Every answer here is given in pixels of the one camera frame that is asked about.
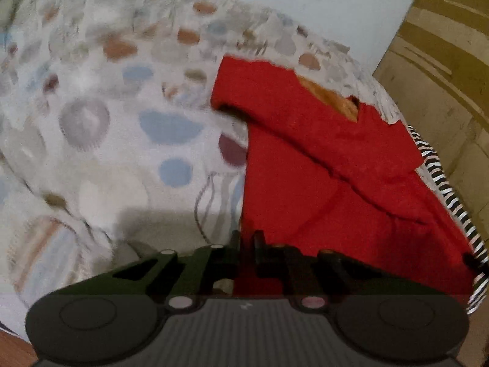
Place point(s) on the red small garment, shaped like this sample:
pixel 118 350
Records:
pixel 328 183

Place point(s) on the pebble print quilt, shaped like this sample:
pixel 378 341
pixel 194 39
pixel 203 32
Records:
pixel 95 84

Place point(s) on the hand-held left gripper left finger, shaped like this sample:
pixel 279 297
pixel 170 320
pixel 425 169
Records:
pixel 233 250

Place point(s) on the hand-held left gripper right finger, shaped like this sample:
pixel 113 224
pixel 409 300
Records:
pixel 260 250

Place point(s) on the brown wooden board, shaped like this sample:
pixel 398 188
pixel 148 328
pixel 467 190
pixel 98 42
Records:
pixel 439 65

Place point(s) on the zebra striped pillow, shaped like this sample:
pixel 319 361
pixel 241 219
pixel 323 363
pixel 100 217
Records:
pixel 454 206

